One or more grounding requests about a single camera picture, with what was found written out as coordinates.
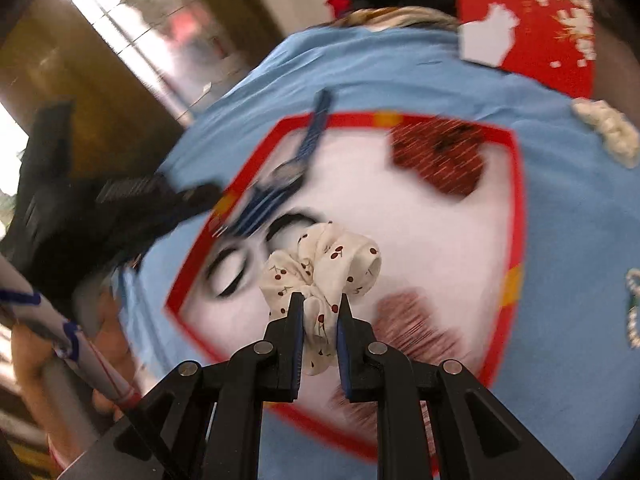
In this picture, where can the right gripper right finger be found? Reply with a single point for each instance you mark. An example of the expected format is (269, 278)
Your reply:
(435, 421)

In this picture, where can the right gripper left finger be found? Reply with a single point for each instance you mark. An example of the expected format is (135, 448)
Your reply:
(203, 422)

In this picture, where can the blue striped strap watch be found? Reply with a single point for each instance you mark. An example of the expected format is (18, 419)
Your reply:
(282, 183)

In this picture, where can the large pearl bracelet green bead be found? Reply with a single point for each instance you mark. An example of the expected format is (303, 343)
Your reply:
(632, 323)

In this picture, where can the white cherry print scrunchie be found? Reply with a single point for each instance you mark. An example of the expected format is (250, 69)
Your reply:
(326, 264)

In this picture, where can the red polka dot scrunchie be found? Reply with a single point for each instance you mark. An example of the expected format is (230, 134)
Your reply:
(443, 152)

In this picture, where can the left hand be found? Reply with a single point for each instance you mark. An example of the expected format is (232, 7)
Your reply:
(41, 334)

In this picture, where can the blue towel cloth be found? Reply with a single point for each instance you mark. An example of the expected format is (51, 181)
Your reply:
(568, 374)

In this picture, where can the red plaid scrunchie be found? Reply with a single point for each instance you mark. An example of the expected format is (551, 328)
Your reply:
(407, 322)

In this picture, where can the red white tray box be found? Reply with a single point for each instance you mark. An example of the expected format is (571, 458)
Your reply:
(420, 230)

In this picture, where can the cream white scrunchie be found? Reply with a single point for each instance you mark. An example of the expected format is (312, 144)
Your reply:
(619, 136)

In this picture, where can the beige patterned blanket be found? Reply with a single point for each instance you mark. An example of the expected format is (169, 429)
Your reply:
(391, 17)

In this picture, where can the red box lid with cat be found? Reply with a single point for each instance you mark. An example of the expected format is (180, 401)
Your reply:
(550, 41)

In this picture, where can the wooden door frame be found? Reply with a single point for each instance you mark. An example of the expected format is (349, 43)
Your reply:
(137, 73)

